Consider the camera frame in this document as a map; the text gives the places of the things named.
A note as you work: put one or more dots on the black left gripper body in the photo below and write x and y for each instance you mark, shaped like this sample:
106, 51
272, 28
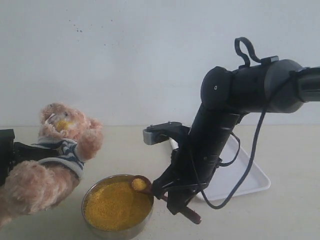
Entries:
7, 137

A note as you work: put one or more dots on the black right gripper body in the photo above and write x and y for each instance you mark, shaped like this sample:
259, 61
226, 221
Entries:
193, 163

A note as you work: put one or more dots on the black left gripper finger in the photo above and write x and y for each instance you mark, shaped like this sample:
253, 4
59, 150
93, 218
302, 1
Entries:
22, 152

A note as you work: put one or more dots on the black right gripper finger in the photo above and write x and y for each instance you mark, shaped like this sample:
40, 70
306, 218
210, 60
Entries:
179, 197
164, 184

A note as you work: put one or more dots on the dark wooden spoon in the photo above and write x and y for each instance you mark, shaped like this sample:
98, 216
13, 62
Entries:
142, 184

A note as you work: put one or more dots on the tan teddy bear striped sweater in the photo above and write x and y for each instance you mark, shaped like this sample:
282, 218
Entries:
35, 186

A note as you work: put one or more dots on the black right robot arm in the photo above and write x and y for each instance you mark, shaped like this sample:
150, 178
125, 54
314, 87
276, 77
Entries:
282, 86

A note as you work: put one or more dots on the white plastic tray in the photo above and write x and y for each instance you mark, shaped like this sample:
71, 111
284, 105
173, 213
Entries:
225, 178

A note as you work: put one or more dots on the yellow millet grains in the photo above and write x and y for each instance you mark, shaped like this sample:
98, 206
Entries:
116, 207

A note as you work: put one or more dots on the steel bowl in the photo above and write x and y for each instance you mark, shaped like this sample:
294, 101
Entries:
127, 234

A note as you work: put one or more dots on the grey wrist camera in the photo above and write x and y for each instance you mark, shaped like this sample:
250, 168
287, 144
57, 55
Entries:
155, 134

